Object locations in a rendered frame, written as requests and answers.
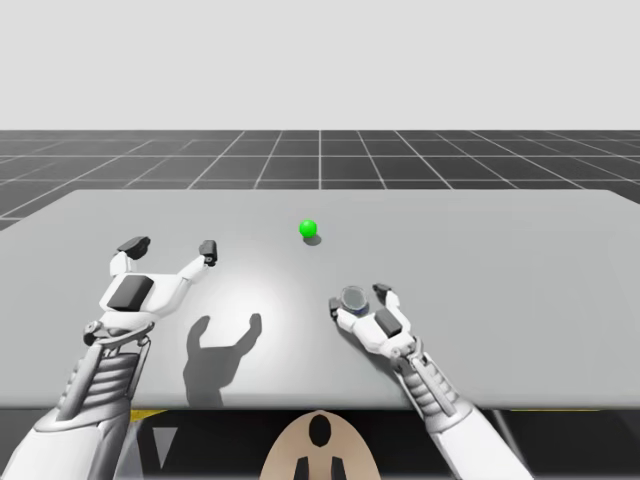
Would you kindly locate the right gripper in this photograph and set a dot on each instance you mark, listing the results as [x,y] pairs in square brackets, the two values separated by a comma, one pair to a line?
[370,332]

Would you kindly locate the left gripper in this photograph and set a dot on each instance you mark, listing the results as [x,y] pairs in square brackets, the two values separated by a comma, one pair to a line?
[160,292]

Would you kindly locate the green ball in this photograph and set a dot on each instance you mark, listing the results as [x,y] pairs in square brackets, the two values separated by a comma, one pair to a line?
[308,228]

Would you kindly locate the tan robot part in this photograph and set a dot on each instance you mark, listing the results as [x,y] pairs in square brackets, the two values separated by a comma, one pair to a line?
[290,450]

